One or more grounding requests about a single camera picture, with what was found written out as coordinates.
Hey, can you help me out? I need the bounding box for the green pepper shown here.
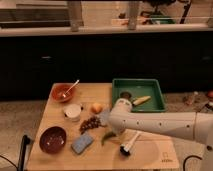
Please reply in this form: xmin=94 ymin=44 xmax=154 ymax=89
xmin=101 ymin=131 xmax=116 ymax=146

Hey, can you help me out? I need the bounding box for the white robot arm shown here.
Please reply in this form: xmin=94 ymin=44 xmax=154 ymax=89
xmin=108 ymin=98 xmax=213 ymax=171

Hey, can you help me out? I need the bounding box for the orange bowl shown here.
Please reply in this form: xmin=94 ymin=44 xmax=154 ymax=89
xmin=50 ymin=84 xmax=75 ymax=103

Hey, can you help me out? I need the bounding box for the purple bowl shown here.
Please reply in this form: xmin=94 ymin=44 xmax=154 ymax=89
xmin=39 ymin=126 xmax=67 ymax=154

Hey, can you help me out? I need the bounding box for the green can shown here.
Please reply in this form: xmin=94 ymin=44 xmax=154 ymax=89
xmin=120 ymin=91 xmax=132 ymax=100

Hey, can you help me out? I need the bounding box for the orange round fruit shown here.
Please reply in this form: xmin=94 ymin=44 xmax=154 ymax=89
xmin=91 ymin=103 xmax=103 ymax=114

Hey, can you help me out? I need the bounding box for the grey cloth piece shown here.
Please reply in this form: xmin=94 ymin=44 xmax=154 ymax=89
xmin=98 ymin=109 xmax=110 ymax=126

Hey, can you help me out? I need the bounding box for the green plastic tray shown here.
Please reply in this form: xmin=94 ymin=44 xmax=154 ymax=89
xmin=112 ymin=78 xmax=165 ymax=113

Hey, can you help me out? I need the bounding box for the bunch of dark grapes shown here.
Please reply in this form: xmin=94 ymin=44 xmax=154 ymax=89
xmin=79 ymin=116 xmax=101 ymax=134

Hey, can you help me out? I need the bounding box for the yellow corn cob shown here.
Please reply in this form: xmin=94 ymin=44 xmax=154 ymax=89
xmin=132 ymin=96 xmax=151 ymax=106

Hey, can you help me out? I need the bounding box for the white cup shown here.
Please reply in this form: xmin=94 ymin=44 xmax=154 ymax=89
xmin=63 ymin=104 xmax=81 ymax=122

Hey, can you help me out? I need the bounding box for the white plastic spoon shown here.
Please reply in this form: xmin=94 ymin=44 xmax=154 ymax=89
xmin=62 ymin=79 xmax=80 ymax=98

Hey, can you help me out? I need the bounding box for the blue sponge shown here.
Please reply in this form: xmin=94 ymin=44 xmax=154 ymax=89
xmin=71 ymin=132 xmax=94 ymax=154

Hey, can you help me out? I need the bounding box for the white dish brush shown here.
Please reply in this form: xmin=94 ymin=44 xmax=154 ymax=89
xmin=120 ymin=131 xmax=141 ymax=156

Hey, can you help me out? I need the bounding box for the black clamp post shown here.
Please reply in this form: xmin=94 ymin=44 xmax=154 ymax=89
xmin=17 ymin=135 xmax=31 ymax=171

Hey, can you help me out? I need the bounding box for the black cable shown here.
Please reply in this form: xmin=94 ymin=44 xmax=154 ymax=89
xmin=182 ymin=154 xmax=204 ymax=171

